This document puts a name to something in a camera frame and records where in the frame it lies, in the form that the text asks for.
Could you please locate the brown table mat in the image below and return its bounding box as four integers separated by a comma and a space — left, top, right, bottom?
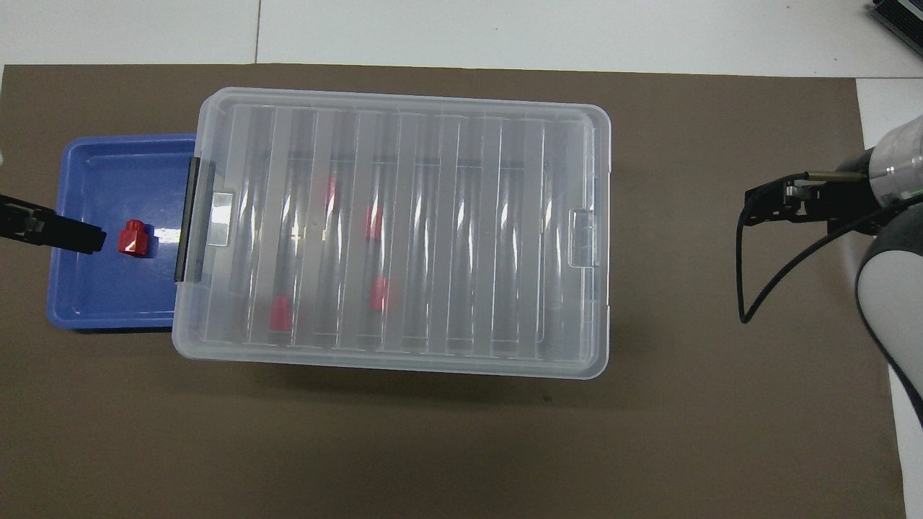
0, 63, 908, 519

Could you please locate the clear plastic box lid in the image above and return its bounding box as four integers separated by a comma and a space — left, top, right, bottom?
172, 86, 612, 380

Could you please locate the blue plastic tray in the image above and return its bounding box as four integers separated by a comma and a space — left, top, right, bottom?
47, 133, 199, 332

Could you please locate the grey ribbed metal device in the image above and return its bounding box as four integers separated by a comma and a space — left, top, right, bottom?
869, 0, 923, 58

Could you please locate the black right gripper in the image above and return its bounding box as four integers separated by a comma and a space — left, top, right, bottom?
744, 148, 878, 235

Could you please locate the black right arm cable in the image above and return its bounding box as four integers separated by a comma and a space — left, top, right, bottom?
736, 170, 923, 325

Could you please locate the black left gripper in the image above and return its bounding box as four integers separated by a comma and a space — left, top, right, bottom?
0, 193, 107, 255

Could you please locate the clear plastic storage box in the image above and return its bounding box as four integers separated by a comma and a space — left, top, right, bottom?
173, 88, 611, 379

